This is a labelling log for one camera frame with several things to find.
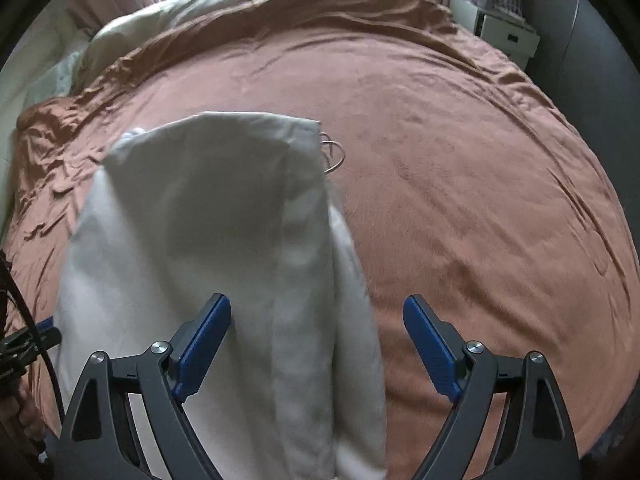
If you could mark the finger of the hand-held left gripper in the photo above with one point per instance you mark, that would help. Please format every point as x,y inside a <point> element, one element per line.
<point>47,332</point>

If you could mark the beige duvet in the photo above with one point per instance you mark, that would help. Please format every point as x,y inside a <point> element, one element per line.
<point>200,5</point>

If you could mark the dark grey wardrobe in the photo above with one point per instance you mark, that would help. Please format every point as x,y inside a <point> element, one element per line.
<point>590,60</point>

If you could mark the brown blanket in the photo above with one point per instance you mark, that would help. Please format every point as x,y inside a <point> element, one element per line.
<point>450,185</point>

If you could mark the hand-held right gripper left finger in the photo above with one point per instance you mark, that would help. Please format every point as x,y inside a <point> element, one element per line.
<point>202,345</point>

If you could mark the white nightstand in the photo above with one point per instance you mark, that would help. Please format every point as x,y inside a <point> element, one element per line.
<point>500,35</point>

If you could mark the beige zip-neck garment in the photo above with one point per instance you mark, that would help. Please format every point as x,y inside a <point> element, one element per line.
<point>200,210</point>

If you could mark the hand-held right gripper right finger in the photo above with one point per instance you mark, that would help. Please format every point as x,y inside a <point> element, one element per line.
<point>430,345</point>

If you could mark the person's left hand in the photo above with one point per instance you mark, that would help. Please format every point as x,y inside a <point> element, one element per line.
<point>30,410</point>

